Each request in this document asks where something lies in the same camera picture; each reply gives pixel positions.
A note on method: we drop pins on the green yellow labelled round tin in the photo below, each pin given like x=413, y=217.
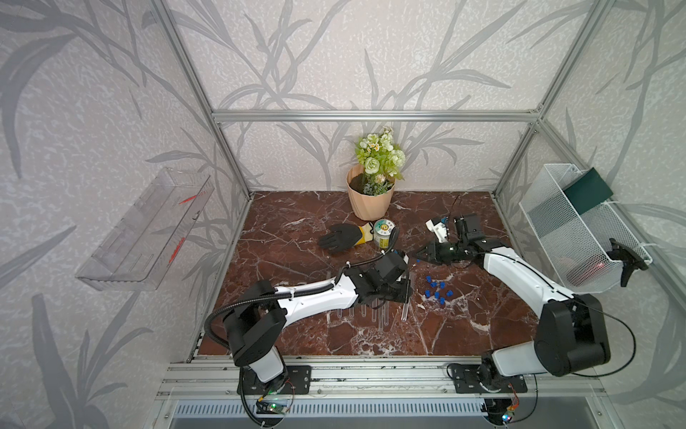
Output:
x=382, y=230

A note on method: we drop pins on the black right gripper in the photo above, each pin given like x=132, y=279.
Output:
x=431, y=253

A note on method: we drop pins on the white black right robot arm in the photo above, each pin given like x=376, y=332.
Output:
x=571, y=335

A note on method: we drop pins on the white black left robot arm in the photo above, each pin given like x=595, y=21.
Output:
x=254, y=323

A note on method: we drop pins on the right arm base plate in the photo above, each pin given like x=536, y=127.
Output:
x=484, y=379

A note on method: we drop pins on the clear plastic wall shelf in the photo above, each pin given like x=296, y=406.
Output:
x=138, y=252

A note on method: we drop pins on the white wire mesh basket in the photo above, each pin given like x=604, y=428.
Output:
x=575, y=245

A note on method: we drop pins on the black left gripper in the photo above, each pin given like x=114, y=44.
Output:
x=405, y=295

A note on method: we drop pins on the beige ribbed flower pot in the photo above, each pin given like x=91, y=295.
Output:
x=365, y=207

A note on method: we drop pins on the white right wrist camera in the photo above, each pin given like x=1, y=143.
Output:
x=439, y=229

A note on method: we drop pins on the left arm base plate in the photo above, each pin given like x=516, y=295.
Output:
x=295, y=379

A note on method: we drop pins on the green white artificial flowers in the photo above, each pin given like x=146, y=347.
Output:
x=382, y=161

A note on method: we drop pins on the black work glove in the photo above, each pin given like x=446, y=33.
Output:
x=344, y=236

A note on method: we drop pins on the aluminium frame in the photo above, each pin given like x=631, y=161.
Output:
x=480, y=95

